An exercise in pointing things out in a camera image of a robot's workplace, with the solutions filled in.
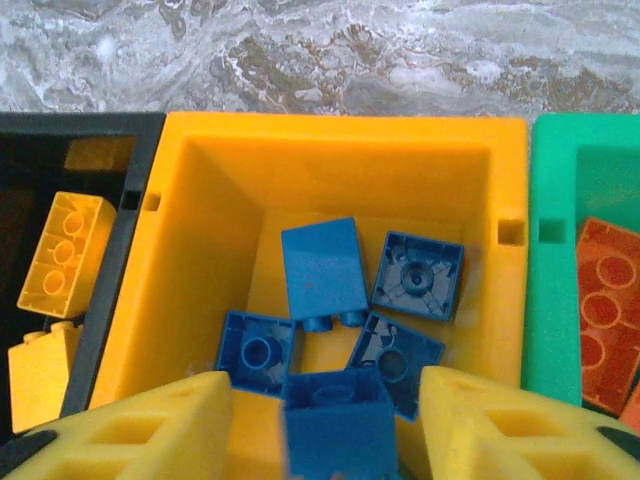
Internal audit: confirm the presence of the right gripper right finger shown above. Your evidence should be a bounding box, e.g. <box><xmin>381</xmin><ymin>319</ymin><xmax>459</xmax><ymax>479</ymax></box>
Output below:
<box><xmin>418</xmin><ymin>365</ymin><xmax>640</xmax><ymax>480</ymax></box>

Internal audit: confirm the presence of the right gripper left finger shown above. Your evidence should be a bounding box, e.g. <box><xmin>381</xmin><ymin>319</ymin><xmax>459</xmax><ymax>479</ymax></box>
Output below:
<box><xmin>0</xmin><ymin>370</ymin><xmax>237</xmax><ymax>480</ymax></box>

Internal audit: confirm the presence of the yellow lego brick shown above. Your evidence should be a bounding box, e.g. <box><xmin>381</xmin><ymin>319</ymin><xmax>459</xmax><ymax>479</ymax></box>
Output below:
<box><xmin>6</xmin><ymin>319</ymin><xmax>87</xmax><ymax>436</ymax></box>
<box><xmin>16</xmin><ymin>190</ymin><xmax>119</xmax><ymax>319</ymax></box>

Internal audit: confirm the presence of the black plastic bin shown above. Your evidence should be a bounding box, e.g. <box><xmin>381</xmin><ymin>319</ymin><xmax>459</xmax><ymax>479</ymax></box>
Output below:
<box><xmin>0</xmin><ymin>111</ymin><xmax>168</xmax><ymax>437</ymax></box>

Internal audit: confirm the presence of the blue lego brick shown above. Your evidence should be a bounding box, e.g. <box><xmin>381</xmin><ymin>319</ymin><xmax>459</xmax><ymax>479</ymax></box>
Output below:
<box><xmin>215</xmin><ymin>309</ymin><xmax>298</xmax><ymax>399</ymax></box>
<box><xmin>369</xmin><ymin>230</ymin><xmax>467</xmax><ymax>324</ymax></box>
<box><xmin>345</xmin><ymin>311</ymin><xmax>448</xmax><ymax>424</ymax></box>
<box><xmin>280</xmin><ymin>215</ymin><xmax>372</xmax><ymax>334</ymax></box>
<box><xmin>280</xmin><ymin>368</ymin><xmax>402</xmax><ymax>480</ymax></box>

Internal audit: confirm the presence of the orange lego brick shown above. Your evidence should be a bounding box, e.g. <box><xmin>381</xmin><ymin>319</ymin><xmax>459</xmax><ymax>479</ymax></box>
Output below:
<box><xmin>574</xmin><ymin>215</ymin><xmax>640</xmax><ymax>417</ymax></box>

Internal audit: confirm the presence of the green plastic bin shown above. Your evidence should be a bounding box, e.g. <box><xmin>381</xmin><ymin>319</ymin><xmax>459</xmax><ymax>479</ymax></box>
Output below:
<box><xmin>519</xmin><ymin>113</ymin><xmax>640</xmax><ymax>432</ymax></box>

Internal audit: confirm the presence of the yellow plastic bin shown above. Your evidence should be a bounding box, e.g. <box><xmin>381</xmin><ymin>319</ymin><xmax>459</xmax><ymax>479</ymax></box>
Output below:
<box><xmin>86</xmin><ymin>111</ymin><xmax>532</xmax><ymax>480</ymax></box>

